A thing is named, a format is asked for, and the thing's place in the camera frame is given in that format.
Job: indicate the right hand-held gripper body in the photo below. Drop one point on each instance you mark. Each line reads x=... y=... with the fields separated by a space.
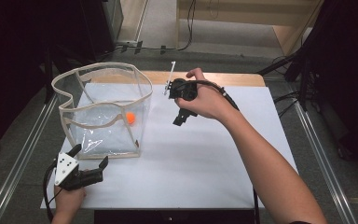
x=183 y=90

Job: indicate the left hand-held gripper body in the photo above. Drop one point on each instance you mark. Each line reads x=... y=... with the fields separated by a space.
x=66 y=169

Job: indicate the transparent bag with beige trim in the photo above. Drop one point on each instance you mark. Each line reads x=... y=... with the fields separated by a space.
x=105 y=137

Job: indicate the orange ball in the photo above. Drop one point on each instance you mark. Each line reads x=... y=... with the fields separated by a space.
x=130 y=118

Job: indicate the person's right hand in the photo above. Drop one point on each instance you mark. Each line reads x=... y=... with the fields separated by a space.
x=209 y=99

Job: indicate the person's left hand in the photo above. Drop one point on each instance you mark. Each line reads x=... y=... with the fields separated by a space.
x=68 y=200

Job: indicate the white table sheet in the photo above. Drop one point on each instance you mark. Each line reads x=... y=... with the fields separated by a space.
x=183 y=161

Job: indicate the black monitor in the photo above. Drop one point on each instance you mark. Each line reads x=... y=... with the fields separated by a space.
x=174 y=217

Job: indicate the dark cabinet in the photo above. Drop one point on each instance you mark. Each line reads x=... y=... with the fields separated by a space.
x=102 y=25

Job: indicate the dark curtain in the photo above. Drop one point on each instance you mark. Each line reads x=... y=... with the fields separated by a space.
x=12 y=62
x=351 y=77

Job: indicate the light wooden shelf unit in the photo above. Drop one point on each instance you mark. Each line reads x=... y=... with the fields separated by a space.
x=286 y=34

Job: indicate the metal floor rail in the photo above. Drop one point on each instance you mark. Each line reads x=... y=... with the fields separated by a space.
x=15 y=174
x=326 y=168

